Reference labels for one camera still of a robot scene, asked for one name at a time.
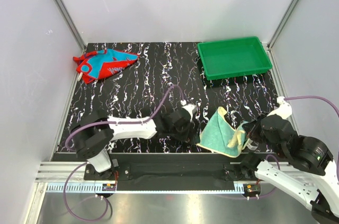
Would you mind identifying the teal and yellow towel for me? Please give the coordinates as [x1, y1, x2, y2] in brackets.
[197, 107, 248, 158]

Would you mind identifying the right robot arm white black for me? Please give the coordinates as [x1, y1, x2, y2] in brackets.
[240, 114, 338, 223]

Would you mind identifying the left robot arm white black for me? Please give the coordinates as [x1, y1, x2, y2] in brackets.
[70, 104, 197, 180]

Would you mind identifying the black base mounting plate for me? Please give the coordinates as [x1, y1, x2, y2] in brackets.
[84, 152, 272, 182]

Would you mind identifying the black marble pattern mat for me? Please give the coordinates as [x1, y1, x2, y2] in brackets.
[52, 42, 278, 160]

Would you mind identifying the green plastic tray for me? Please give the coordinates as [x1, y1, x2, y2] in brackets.
[198, 37, 272, 80]

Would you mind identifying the red and blue towel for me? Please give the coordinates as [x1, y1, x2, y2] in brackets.
[73, 49, 140, 84]

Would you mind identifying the slotted cable duct rail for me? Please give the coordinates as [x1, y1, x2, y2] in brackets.
[47, 181, 245, 194]

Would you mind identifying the right aluminium frame post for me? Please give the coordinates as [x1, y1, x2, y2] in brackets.
[267, 0, 301, 50]

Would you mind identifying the aluminium frame post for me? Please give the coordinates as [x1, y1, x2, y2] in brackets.
[267, 0, 301, 50]
[53, 0, 87, 51]

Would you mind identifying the left aluminium frame post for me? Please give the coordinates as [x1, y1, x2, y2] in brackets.
[53, 0, 87, 51]

